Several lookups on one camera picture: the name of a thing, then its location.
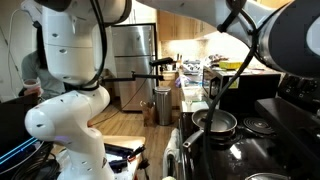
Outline pink cup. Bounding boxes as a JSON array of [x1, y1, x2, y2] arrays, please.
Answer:
[[23, 78, 43, 98]]

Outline dish rack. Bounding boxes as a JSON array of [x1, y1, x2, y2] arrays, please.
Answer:
[[181, 59, 204, 76]]

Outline person in grey shirt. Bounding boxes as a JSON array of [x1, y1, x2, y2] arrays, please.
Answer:
[[21, 26, 66, 101]]

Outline black cable bundle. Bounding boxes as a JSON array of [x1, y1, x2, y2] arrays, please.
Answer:
[[9, 143, 62, 180]]

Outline silver trash can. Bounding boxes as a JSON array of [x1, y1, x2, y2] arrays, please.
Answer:
[[154, 86, 173, 127]]

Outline white wall cable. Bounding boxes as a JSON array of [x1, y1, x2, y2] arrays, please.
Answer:
[[7, 9, 22, 98]]

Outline white towel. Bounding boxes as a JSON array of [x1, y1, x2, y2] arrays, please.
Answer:
[[162, 128, 181, 178]]

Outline black laptop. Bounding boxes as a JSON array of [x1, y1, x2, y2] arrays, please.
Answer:
[[0, 93, 39, 168]]

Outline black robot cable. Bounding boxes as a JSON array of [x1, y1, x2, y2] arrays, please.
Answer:
[[202, 0, 262, 180]]

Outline wooden kitchen wall cabinets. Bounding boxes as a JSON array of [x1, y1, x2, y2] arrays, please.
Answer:
[[156, 9, 218, 43]]

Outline black electric stove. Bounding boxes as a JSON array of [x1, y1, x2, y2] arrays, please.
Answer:
[[178, 74, 320, 180]]

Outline black stereo camera bar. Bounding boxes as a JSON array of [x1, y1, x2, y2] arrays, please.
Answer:
[[149, 57, 176, 68]]

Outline silver black microwave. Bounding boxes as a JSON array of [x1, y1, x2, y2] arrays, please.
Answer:
[[202, 65, 283, 116]]

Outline stainless steel fridge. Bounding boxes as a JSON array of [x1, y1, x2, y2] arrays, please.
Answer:
[[111, 23, 158, 113]]

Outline black clamp tool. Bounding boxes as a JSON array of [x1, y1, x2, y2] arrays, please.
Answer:
[[128, 144, 148, 162]]

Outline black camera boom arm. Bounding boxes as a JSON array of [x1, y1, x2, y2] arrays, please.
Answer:
[[101, 70, 165, 84]]

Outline grey handled frying pan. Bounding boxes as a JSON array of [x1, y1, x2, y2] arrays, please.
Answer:
[[182, 108, 238, 149]]

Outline black coil stove burner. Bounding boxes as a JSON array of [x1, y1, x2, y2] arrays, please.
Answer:
[[203, 128, 243, 149], [243, 116, 275, 135]]

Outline yellow box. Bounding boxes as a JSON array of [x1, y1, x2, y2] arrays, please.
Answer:
[[218, 60, 244, 70]]

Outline purple cloth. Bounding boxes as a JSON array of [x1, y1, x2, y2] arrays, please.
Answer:
[[174, 74, 191, 88]]

